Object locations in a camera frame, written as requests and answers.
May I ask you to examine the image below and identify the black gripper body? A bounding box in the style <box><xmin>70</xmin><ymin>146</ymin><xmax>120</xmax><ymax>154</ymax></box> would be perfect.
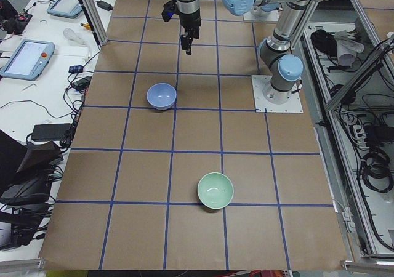
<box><xmin>179</xmin><ymin>11</ymin><xmax>201</xmax><ymax>39</ymax></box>

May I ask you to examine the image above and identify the green bowl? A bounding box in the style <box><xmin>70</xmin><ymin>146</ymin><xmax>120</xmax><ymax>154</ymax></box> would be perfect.
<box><xmin>197</xmin><ymin>172</ymin><xmax>234</xmax><ymax>210</ymax></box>

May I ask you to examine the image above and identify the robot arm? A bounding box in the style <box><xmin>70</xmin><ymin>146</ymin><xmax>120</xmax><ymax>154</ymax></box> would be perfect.
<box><xmin>222</xmin><ymin>0</ymin><xmax>327</xmax><ymax>105</ymax></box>
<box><xmin>161</xmin><ymin>0</ymin><xmax>201</xmax><ymax>55</ymax></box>

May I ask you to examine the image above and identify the blue bowl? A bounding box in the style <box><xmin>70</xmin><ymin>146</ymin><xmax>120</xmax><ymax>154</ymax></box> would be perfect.
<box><xmin>147</xmin><ymin>83</ymin><xmax>177</xmax><ymax>110</ymax></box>

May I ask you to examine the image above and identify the black power adapter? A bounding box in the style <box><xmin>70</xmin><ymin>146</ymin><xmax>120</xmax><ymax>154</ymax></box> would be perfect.
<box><xmin>96</xmin><ymin>0</ymin><xmax>113</xmax><ymax>11</ymax></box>

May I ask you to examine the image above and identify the gold metal cylinder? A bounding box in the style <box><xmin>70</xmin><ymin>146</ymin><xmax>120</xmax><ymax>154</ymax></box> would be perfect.
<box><xmin>80</xmin><ymin>23</ymin><xmax>92</xmax><ymax>31</ymax></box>

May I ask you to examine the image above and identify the small blue black device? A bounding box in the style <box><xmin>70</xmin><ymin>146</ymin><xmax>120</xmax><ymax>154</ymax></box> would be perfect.
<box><xmin>68</xmin><ymin>65</ymin><xmax>84</xmax><ymax>74</ymax></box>

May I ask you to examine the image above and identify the clear light bulb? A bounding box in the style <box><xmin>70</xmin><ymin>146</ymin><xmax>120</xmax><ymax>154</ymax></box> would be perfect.
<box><xmin>63</xmin><ymin>28</ymin><xmax>86</xmax><ymax>45</ymax></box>

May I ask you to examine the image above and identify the teach pendant far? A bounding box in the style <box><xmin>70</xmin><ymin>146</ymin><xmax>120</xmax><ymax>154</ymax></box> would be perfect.
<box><xmin>47</xmin><ymin>0</ymin><xmax>82</xmax><ymax>18</ymax></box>

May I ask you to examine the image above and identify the teach pendant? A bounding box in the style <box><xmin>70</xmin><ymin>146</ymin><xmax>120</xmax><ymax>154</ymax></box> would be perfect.
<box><xmin>47</xmin><ymin>0</ymin><xmax>82</xmax><ymax>18</ymax></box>
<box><xmin>1</xmin><ymin>39</ymin><xmax>55</xmax><ymax>81</ymax></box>

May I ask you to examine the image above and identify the teach pendant near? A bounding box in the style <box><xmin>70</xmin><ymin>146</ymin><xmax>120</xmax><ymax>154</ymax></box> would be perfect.
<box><xmin>1</xmin><ymin>39</ymin><xmax>55</xmax><ymax>81</ymax></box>

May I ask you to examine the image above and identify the black laptop charger brick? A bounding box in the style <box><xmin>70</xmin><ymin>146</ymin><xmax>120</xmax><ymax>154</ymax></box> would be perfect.
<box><xmin>31</xmin><ymin>123</ymin><xmax>71</xmax><ymax>142</ymax></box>

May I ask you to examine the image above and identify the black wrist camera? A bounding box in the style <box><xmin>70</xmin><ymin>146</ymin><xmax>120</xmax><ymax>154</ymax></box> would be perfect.
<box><xmin>161</xmin><ymin>1</ymin><xmax>177</xmax><ymax>23</ymax></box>

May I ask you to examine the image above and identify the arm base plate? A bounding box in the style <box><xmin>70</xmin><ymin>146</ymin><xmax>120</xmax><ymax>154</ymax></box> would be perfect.
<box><xmin>251</xmin><ymin>75</ymin><xmax>304</xmax><ymax>114</ymax></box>

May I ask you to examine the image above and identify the aluminium frame post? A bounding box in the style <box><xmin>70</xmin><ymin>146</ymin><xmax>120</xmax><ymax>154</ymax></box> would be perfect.
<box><xmin>78</xmin><ymin>0</ymin><xmax>108</xmax><ymax>46</ymax></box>

